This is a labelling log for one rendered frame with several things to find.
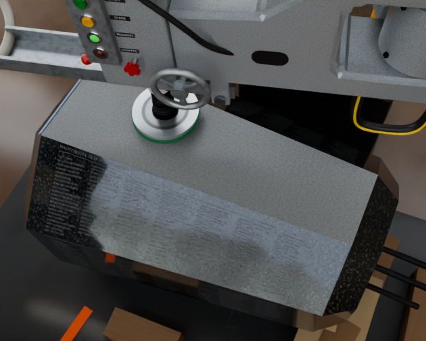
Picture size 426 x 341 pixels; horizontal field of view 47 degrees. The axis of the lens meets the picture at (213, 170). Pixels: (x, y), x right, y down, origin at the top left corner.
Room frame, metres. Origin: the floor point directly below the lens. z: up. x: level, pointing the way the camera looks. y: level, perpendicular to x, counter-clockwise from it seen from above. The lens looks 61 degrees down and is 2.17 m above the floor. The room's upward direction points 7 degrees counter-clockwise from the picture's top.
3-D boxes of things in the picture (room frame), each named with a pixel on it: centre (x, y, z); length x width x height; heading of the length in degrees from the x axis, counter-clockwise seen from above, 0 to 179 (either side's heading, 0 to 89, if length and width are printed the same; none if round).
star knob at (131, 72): (0.80, 0.16, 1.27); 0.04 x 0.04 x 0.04; 74
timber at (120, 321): (0.42, 0.37, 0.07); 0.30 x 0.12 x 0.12; 63
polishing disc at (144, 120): (0.93, 0.13, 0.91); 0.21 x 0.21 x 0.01
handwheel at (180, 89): (0.78, 0.04, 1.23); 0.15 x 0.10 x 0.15; 74
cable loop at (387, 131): (0.74, -0.51, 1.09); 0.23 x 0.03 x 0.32; 74
